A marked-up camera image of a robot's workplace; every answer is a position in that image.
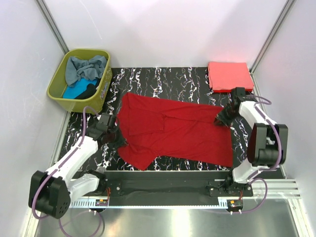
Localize olive green plastic bin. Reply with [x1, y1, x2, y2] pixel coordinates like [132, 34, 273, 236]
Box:
[47, 48, 113, 113]

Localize slotted white cable duct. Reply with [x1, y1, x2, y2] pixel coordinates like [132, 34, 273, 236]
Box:
[69, 198, 109, 209]

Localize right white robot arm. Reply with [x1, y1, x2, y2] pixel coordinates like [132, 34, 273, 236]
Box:
[214, 87, 288, 196]

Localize blue t shirt in bin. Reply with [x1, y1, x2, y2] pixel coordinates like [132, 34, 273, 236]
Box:
[63, 79, 92, 99]

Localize black t shirt in bin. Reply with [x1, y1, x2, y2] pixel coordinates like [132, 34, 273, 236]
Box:
[75, 83, 97, 100]

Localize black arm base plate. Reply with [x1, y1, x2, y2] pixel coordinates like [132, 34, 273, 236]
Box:
[78, 170, 253, 207]

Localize grey t shirt in bin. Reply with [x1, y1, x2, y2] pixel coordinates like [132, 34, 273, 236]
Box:
[65, 55, 107, 87]

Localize red t shirt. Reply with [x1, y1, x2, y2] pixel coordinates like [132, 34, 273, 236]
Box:
[118, 92, 233, 170]

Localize folded coral t shirt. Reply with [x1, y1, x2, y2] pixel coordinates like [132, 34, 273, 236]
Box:
[207, 62, 254, 92]

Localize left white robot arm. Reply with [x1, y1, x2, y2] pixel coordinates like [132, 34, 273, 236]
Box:
[28, 113, 127, 219]

